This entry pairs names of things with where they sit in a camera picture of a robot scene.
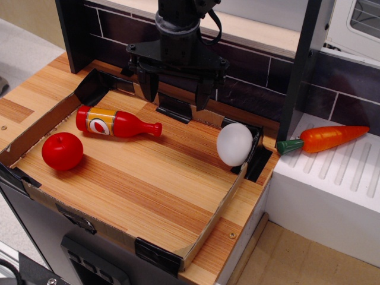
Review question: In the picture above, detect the black shelf post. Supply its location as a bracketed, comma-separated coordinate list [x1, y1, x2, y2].
[277, 0, 335, 141]
[55, 0, 94, 74]

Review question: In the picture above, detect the red toy apple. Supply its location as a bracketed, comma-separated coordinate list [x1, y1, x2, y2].
[42, 132, 83, 171]

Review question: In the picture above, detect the black right shelf post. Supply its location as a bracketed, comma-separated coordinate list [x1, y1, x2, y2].
[277, 0, 335, 141]

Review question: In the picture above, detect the black oven control panel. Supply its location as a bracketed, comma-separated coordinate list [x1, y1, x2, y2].
[61, 236, 131, 285]

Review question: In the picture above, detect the black left shelf post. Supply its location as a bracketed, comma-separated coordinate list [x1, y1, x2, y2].
[55, 0, 94, 74]

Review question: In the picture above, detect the orange toy carrot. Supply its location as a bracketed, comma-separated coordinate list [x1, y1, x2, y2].
[276, 126, 370, 155]

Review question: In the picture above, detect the red hot sauce bottle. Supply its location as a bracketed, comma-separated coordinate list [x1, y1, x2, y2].
[76, 106, 162, 138]

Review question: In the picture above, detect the white grooved sink drainboard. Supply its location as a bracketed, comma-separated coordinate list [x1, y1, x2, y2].
[267, 112, 380, 267]

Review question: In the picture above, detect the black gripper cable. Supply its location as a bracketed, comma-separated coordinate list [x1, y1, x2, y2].
[201, 8, 223, 46]

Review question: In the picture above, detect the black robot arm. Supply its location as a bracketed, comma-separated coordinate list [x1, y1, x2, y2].
[126, 1, 229, 111]

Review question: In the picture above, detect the white appliance with wire rack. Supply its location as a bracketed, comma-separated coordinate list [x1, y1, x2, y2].
[325, 0, 379, 61]

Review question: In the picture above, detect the light wooden shelf board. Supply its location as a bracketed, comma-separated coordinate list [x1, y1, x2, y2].
[84, 0, 301, 59]

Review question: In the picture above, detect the white toy egg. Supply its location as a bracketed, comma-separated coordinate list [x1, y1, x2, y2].
[216, 123, 253, 167]

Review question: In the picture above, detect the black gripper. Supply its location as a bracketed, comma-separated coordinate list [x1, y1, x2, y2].
[126, 13, 229, 112]

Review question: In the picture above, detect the cardboard fence with black tape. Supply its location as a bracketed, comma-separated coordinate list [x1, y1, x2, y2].
[1, 67, 276, 284]

